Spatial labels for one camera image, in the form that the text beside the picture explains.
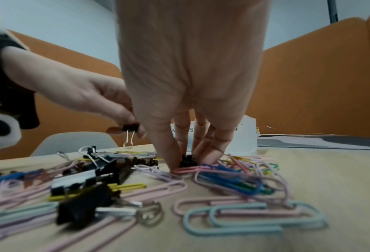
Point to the person's left hand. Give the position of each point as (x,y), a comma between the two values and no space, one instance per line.
(79,91)

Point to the person's right hand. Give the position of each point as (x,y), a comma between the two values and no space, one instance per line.
(188,61)

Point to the small black binder clip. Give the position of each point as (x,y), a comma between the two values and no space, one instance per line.
(130,127)
(188,161)

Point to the person's left forearm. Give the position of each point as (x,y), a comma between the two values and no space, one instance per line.
(18,69)

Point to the orange desk partition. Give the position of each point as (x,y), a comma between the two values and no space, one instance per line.
(66,56)
(322,81)

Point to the medium black binder clip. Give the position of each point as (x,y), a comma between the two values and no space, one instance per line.
(107,170)
(102,161)

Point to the white paper box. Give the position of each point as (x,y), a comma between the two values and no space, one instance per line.
(244,137)

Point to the small dark brown binder clip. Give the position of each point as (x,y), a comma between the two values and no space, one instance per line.
(144,162)

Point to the large black binder clip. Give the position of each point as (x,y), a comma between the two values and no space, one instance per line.
(79,206)

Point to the pile of coloured paper clips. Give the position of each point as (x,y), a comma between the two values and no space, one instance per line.
(231,183)

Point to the dark vertical pole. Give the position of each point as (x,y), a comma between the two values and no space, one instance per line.
(332,11)

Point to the grey flat tray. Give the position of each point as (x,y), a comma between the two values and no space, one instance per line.
(328,142)

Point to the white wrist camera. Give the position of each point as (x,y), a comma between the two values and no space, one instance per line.
(1,128)

